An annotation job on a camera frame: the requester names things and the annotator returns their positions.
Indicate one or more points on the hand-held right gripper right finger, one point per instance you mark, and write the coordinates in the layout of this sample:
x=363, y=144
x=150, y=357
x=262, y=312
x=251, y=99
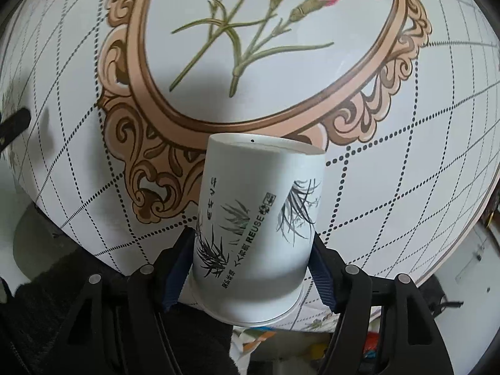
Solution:
x=322, y=281

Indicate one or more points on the white paper cup grass print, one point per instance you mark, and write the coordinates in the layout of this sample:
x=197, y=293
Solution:
x=254, y=211

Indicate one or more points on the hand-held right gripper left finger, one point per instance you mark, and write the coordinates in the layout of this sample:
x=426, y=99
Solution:
x=176, y=277

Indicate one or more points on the floral printed tablecloth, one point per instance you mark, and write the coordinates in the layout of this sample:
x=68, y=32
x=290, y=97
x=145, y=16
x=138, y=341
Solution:
x=273, y=47

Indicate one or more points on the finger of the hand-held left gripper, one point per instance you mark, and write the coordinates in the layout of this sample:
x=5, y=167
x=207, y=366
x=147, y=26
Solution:
x=15, y=121

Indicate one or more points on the colourful printed cloth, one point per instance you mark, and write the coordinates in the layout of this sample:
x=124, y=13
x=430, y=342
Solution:
x=273, y=345

